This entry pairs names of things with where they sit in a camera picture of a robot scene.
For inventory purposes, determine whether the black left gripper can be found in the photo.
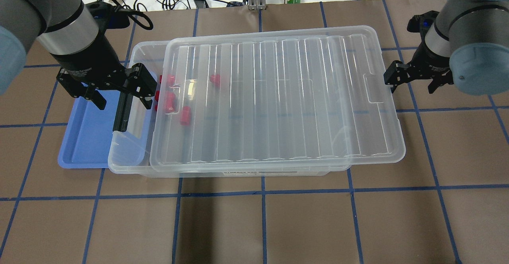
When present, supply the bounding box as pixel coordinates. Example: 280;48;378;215
52;37;157;110

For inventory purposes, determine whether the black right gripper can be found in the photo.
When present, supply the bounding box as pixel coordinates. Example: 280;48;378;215
383;42;453;94

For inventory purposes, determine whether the clear plastic box lid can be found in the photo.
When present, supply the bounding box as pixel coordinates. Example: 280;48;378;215
169;25;406;167

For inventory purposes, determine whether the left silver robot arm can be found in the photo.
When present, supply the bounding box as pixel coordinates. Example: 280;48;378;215
0;0;157;110

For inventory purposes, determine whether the clear plastic storage box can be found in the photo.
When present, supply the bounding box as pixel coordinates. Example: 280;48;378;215
108;41;349;178

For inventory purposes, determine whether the blue plastic tray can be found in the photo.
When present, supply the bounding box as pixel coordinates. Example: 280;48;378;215
58;91;156;174

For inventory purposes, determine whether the black box latch handle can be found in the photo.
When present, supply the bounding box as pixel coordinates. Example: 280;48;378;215
113;92;133;132

